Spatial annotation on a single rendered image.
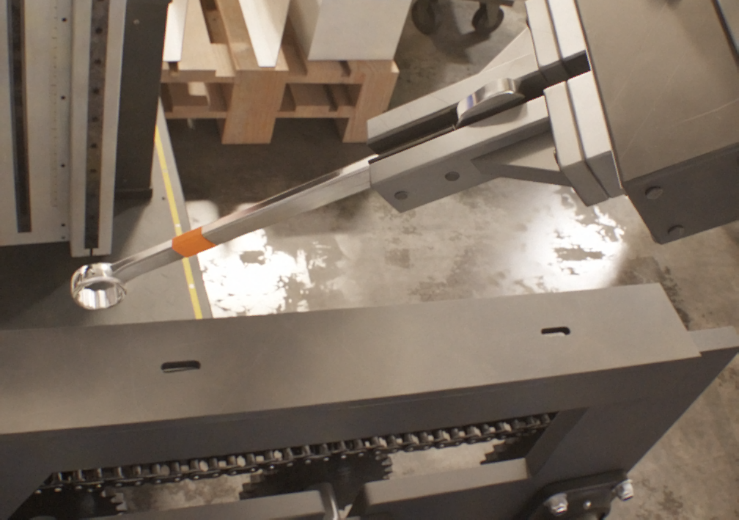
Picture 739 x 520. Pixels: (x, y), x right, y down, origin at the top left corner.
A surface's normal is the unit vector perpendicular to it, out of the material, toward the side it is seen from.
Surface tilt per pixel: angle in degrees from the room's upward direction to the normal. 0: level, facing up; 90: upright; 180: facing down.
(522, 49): 47
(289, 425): 90
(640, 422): 90
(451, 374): 0
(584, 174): 101
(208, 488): 0
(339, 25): 90
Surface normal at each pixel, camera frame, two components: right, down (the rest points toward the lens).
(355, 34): 0.31, 0.74
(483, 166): -0.39, 0.89
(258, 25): 0.23, -0.67
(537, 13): -0.52, -0.43
